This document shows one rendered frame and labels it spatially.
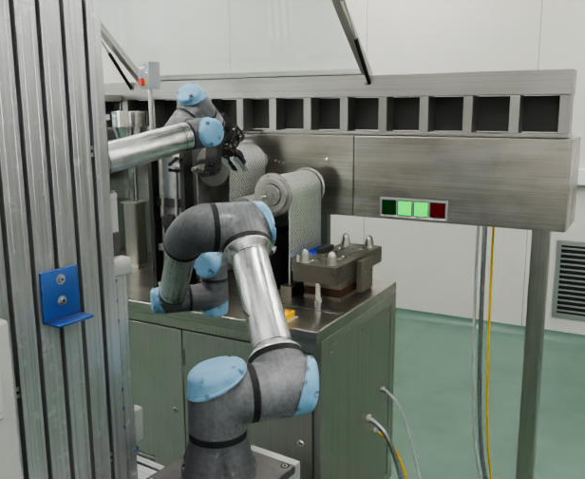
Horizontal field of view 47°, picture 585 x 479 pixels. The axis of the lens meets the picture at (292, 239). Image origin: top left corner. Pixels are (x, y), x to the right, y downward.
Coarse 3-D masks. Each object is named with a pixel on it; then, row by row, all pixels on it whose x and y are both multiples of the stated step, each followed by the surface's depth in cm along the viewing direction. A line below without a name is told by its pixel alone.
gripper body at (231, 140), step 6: (222, 114) 199; (228, 120) 202; (228, 126) 202; (234, 126) 204; (228, 132) 203; (234, 132) 202; (228, 138) 202; (234, 138) 202; (240, 138) 205; (228, 144) 201; (234, 144) 202; (222, 150) 203; (228, 150) 202; (222, 156) 206; (228, 156) 205
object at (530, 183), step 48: (288, 144) 259; (336, 144) 249; (384, 144) 240; (432, 144) 231; (480, 144) 223; (528, 144) 216; (576, 144) 222; (144, 192) 298; (336, 192) 252; (384, 192) 243; (432, 192) 234; (480, 192) 226; (528, 192) 218
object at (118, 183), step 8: (112, 104) 292; (120, 104) 296; (112, 128) 293; (112, 136) 294; (112, 176) 296; (120, 176) 300; (112, 184) 296; (120, 184) 300; (120, 192) 301; (120, 200) 301; (120, 208) 302; (120, 216) 302; (120, 224) 303; (120, 232) 303
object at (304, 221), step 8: (296, 208) 231; (304, 208) 236; (312, 208) 241; (320, 208) 247; (296, 216) 231; (304, 216) 236; (312, 216) 242; (320, 216) 247; (296, 224) 232; (304, 224) 237; (312, 224) 243; (320, 224) 248; (296, 232) 232; (304, 232) 237; (312, 232) 243; (320, 232) 249; (296, 240) 233; (304, 240) 238; (312, 240) 244; (320, 240) 249; (296, 248) 233; (304, 248) 238
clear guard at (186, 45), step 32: (128, 0) 250; (160, 0) 244; (192, 0) 239; (224, 0) 233; (256, 0) 228; (288, 0) 224; (320, 0) 219; (128, 32) 267; (160, 32) 260; (192, 32) 254; (224, 32) 248; (256, 32) 242; (288, 32) 237; (320, 32) 232; (160, 64) 278; (192, 64) 271; (224, 64) 264; (256, 64) 258; (288, 64) 252; (320, 64) 246; (352, 64) 241
